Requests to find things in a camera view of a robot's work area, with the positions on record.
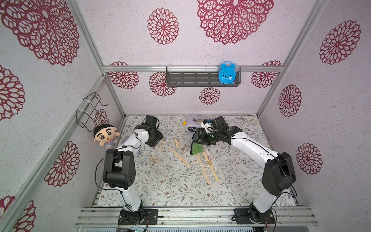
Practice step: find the beige watch short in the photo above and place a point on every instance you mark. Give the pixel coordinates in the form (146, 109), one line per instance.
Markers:
(161, 144)

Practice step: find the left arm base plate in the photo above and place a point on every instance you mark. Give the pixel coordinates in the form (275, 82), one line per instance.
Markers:
(141, 217)

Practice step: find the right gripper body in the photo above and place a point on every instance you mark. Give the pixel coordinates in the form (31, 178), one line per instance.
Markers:
(205, 137)

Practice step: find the blue alarm clock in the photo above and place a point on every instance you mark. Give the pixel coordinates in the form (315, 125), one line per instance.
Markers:
(227, 73)

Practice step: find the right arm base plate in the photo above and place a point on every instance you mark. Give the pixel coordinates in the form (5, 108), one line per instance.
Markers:
(252, 216)

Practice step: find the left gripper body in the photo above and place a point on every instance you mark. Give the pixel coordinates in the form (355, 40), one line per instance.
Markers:
(158, 137)

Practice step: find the purple tissue box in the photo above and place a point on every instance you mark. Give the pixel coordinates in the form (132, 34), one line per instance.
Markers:
(193, 123)

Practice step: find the beige watch long right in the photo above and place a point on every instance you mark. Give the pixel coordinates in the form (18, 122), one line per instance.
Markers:
(209, 161)

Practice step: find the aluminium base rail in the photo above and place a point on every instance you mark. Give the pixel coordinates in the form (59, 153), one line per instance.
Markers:
(100, 217)

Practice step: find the grey wall shelf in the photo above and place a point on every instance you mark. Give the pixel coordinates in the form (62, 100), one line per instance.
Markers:
(197, 79)

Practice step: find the black wire rack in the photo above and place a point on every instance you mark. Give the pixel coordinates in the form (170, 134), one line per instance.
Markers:
(84, 116)

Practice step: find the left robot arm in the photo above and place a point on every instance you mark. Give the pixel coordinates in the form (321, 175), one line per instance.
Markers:
(119, 165)

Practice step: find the beige watch lower left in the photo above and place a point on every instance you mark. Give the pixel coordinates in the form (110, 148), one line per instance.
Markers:
(155, 160)

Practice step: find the cartoon boy plush doll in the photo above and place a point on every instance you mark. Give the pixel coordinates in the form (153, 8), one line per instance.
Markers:
(106, 135)

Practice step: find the beige watch long diagonal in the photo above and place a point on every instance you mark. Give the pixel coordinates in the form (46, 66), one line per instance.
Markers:
(181, 159)

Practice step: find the purple pad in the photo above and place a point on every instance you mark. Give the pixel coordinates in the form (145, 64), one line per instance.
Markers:
(126, 143)

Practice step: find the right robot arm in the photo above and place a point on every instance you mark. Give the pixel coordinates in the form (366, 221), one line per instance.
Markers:
(278, 170)

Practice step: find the beige watch folded top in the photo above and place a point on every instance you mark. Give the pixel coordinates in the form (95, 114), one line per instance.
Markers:
(177, 144)

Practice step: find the green cleaning cloth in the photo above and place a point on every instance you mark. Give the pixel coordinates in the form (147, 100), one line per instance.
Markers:
(196, 148)

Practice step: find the beige watch long centre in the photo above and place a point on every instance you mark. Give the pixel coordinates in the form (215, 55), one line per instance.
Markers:
(201, 164)

